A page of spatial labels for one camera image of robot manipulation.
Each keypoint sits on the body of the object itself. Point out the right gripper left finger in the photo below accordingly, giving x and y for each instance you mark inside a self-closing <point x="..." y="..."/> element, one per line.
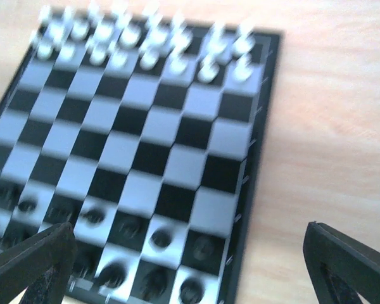
<point x="39" y="267"/>

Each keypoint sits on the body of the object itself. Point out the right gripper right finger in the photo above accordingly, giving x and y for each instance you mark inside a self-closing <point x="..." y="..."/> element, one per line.
<point x="341" y="269"/>

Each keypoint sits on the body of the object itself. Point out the black chess piece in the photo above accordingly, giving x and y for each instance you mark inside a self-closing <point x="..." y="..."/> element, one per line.
<point x="84" y="265"/>

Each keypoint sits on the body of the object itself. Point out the black bishop piece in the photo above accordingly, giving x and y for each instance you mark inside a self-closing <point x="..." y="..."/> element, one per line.
<point x="112" y="276"/>

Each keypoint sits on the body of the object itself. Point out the black knight piece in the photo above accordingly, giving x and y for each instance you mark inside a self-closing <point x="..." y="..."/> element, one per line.
<point x="154" y="284"/>

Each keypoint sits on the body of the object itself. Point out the black rook piece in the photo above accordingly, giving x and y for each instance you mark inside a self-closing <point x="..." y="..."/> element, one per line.
<point x="191" y="291"/>

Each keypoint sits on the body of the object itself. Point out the white chess piece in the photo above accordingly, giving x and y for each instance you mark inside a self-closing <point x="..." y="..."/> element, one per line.
<point x="157" y="32"/>
<point x="217" y="44"/>
<point x="244" y="39"/>
<point x="180" y="37"/>
<point x="80" y="24"/>
<point x="46" y="15"/>
<point x="103" y="26"/>
<point x="130" y="32"/>

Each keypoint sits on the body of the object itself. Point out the black and silver chessboard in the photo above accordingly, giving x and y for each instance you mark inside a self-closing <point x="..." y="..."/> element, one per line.
<point x="165" y="148"/>

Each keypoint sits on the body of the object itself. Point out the white pawn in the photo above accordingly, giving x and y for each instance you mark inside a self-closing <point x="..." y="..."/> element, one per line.
<point x="242" y="69"/>
<point x="149" y="59"/>
<point x="97" y="54"/>
<point x="178" y="63"/>
<point x="209" y="69"/>
<point x="43" y="46"/>
<point x="118" y="58"/>
<point x="66" y="50"/>

